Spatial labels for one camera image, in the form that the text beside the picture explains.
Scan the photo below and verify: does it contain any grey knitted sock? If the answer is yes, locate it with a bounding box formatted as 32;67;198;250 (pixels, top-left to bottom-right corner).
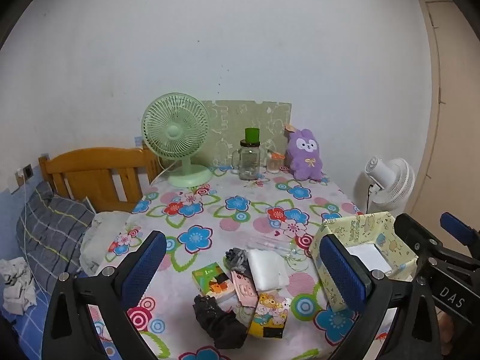
224;247;250;272

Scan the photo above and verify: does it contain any white floor fan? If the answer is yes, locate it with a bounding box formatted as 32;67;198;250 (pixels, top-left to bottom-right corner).
354;156;416;216

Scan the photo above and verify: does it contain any pink wipes pack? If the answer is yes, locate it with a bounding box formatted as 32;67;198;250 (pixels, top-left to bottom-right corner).
230;269;260;306

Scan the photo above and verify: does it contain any purple plush bunny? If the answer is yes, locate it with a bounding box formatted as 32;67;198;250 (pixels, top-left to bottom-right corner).
284;124;325;181

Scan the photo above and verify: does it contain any black cloth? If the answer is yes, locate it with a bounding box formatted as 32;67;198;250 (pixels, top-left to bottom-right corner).
193;294;249;349

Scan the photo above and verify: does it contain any green printed board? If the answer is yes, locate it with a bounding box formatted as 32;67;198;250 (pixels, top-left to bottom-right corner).
200;99;293;167

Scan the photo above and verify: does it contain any clear plastic packet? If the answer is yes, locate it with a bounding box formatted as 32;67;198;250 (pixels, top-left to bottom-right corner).
247;232;297;261

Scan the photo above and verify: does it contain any green small carton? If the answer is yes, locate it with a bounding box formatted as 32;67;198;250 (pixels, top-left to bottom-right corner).
191;263;236;301

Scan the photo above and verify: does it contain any blue checked bed sheet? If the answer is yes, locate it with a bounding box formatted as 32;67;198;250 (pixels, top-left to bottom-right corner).
0;180;98;360

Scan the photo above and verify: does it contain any floral tablecloth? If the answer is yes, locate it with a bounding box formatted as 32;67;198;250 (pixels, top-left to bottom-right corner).
88;165;417;360

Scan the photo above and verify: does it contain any beige door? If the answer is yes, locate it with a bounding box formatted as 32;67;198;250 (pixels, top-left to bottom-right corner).
407;0;480;218

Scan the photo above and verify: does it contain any yellow printed storage box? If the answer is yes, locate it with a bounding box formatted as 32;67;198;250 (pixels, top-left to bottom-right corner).
308;211;419;313

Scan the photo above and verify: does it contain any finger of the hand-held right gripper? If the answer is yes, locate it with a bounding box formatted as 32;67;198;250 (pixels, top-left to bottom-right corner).
394;213;445;259
440;212;480;259

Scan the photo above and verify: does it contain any wooden bed headboard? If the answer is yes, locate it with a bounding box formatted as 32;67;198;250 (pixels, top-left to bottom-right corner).
38;147;162;212

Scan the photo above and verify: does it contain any glass jar with green lid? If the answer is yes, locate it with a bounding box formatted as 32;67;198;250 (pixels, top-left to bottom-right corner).
232;128;262;181

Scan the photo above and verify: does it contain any white charging cable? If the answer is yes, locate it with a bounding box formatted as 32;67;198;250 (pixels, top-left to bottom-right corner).
20;180;38;284

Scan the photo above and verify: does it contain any grey plaid pillow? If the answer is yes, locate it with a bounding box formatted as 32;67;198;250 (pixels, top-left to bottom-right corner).
15;180;96;293

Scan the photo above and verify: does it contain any wall socket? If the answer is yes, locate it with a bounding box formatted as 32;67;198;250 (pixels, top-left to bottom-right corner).
15;163;34;188

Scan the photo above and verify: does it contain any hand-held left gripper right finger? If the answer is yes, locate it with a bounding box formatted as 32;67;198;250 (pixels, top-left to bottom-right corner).
319;233;439;360

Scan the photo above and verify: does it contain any small cotton swab jar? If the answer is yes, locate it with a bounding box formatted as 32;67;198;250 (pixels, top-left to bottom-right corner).
266;151;285;174

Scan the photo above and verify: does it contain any green desk fan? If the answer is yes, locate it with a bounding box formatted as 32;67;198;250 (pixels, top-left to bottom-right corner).
141;92;214;188

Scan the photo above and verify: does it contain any white tissue pack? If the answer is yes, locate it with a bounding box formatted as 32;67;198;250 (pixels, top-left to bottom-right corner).
247;248;290;292

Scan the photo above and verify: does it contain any yellow cartoon tissue pack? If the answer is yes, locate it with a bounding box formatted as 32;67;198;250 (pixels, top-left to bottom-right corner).
247;293;292;340

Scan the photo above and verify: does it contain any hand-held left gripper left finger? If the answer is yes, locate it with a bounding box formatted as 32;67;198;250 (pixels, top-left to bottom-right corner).
41;230;167;360

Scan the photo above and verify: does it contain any crumpled white cloth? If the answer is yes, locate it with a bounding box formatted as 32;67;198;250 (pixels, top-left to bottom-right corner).
0;257;37;315

